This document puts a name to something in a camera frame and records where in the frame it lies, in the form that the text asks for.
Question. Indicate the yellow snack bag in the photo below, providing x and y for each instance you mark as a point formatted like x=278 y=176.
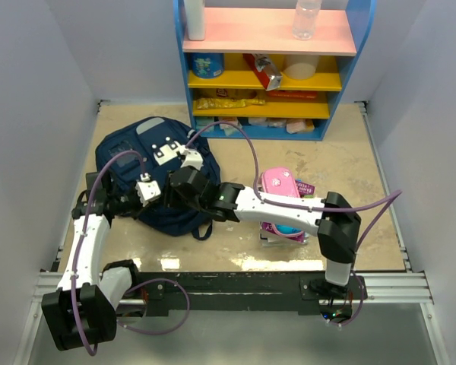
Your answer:
x=210 y=103

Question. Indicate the orange flat box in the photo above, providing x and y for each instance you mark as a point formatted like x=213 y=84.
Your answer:
x=293 y=94

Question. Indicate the pink blue pencil case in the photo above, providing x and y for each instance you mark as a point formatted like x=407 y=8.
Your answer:
x=280 y=181

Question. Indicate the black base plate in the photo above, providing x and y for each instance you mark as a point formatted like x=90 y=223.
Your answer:
x=302 y=292

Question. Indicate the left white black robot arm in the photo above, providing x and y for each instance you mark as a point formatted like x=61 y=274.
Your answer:
x=81 y=312

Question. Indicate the navy blue backpack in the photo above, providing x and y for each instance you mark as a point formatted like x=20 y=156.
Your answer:
x=157 y=140

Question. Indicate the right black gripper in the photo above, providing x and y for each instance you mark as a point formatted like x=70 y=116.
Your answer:
x=171 y=196

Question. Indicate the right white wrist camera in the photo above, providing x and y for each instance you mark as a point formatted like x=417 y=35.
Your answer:
x=189 y=158

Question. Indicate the blue shelf unit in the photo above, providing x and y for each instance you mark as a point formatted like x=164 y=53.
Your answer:
x=248 y=74

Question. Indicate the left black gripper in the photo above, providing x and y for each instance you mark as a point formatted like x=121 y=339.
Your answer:
x=139 y=207

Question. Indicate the green sponge pack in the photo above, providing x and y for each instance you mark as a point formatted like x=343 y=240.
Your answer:
x=205 y=122

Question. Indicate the stack of books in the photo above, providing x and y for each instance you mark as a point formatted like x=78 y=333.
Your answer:
x=269 y=237

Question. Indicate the orange pink sponge pack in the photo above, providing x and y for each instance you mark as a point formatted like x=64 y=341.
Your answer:
x=300 y=125

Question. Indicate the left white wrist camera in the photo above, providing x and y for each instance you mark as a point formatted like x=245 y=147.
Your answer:
x=148 y=190

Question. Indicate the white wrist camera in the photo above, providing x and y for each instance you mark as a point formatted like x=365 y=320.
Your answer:
x=148 y=190
x=189 y=158

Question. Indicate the red silver snack box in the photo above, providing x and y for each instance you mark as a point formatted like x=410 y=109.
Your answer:
x=264 y=69

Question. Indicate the clear plastic water bottle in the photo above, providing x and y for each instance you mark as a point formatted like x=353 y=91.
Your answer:
x=304 y=22

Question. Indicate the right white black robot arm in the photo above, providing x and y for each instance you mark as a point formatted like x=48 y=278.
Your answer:
x=331 y=219

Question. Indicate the white cylinder bottle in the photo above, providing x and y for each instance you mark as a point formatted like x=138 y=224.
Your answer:
x=195 y=19

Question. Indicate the blue round can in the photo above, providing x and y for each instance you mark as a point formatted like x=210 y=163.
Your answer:
x=207 y=65

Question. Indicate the aluminium frame rail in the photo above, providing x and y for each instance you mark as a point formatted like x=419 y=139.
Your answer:
x=397 y=288

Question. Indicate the white plastic tub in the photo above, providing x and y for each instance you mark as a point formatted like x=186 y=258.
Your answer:
x=300 y=67

